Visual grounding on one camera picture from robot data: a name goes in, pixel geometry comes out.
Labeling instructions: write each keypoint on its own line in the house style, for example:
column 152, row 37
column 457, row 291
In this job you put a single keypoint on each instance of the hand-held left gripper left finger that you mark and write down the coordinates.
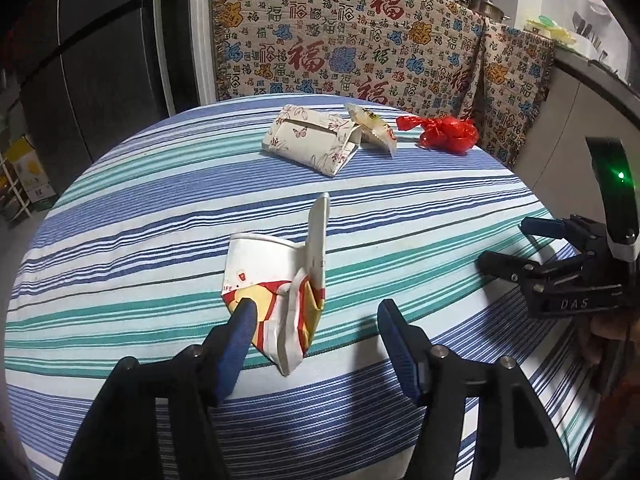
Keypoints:
column 237, row 345

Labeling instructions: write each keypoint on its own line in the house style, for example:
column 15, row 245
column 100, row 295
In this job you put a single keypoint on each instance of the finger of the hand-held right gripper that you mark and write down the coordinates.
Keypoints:
column 545, row 227
column 505, row 265

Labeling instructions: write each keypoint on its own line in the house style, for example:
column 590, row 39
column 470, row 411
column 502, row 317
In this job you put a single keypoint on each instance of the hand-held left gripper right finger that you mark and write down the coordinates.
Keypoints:
column 402, row 355

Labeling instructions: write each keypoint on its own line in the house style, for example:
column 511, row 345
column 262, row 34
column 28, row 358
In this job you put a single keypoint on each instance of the crushed white red paper cup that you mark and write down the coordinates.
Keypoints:
column 260, row 265

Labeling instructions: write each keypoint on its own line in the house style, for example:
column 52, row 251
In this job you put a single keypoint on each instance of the red plastic bag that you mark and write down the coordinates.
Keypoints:
column 445, row 135

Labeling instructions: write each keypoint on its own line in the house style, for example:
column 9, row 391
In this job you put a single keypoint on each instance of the white plastic stick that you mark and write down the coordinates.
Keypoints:
column 317, row 230

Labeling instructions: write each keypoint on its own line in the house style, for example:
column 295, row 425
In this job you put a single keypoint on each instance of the pale yellow plastic wrapper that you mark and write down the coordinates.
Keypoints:
column 375, row 127

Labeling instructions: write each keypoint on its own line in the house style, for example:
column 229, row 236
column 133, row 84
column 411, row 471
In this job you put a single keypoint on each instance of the floral paper box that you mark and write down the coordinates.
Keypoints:
column 305, row 140

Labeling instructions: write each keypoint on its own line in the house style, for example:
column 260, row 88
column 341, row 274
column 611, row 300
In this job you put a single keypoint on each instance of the person's right hand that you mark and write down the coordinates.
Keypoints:
column 600, row 345

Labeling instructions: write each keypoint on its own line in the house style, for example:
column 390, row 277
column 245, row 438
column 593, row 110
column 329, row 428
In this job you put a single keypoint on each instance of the grey kitchen counter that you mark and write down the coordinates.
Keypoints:
column 575, row 100

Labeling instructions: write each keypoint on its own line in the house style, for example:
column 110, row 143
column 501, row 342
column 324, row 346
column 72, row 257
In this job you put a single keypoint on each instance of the striped blue green tablecloth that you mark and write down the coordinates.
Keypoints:
column 150, row 220

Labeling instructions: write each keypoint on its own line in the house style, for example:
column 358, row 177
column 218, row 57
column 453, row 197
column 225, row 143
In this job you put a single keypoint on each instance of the metal kitchen utensils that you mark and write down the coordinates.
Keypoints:
column 590, row 35

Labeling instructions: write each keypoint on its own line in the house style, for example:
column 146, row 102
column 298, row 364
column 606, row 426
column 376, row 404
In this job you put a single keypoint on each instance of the yellow plastic containers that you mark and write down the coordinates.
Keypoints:
column 550, row 30

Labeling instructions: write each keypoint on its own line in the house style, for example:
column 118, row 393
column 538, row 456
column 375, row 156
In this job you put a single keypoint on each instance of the steel pot with lid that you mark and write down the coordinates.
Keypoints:
column 482, row 5

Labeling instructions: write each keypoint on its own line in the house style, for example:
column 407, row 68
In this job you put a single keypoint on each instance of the yellow cardboard box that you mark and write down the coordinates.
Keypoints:
column 30, row 170

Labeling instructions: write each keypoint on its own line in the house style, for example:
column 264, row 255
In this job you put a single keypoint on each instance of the printed blanket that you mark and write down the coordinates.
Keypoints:
column 325, row 35

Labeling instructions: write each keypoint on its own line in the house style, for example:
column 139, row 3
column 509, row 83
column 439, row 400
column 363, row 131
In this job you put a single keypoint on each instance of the dark refrigerator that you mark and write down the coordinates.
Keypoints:
column 100, row 60

